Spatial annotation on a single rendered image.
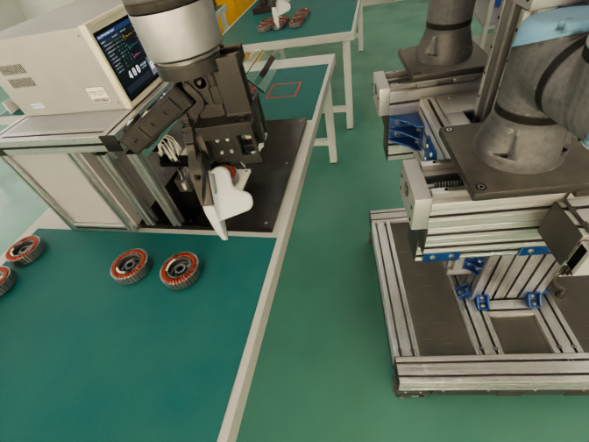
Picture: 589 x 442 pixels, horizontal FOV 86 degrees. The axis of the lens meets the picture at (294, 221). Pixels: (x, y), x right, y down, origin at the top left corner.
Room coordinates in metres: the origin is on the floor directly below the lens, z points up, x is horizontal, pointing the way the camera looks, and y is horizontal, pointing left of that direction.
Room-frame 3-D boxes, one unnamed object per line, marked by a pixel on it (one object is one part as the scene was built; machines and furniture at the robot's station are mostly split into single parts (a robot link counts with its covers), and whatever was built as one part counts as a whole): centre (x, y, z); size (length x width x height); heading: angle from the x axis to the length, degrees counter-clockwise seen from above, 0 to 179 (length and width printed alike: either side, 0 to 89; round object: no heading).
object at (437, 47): (0.93, -0.55, 1.09); 0.15 x 0.15 x 0.10
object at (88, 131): (1.15, 0.46, 1.09); 0.68 x 0.44 x 0.05; 159
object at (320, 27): (3.33, -0.51, 0.38); 1.85 x 1.10 x 0.75; 159
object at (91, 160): (1.13, 0.40, 0.92); 0.66 x 0.01 x 0.30; 159
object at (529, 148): (0.45, -0.45, 1.09); 0.15 x 0.15 x 0.10
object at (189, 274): (0.59, 0.35, 0.77); 0.11 x 0.11 x 0.04
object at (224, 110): (0.35, 0.05, 1.29); 0.09 x 0.08 x 0.12; 78
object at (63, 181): (0.88, 0.65, 0.91); 0.28 x 0.03 x 0.32; 69
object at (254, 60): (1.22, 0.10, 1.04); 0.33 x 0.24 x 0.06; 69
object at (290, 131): (1.04, 0.18, 0.76); 0.64 x 0.47 x 0.02; 159
